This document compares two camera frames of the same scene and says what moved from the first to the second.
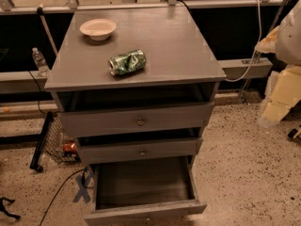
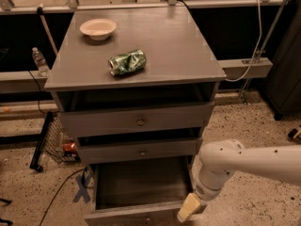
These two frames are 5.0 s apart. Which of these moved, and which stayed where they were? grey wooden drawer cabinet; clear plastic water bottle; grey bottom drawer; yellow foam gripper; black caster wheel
Moved: yellow foam gripper
Stayed: black caster wheel; clear plastic water bottle; grey bottom drawer; grey wooden drawer cabinet
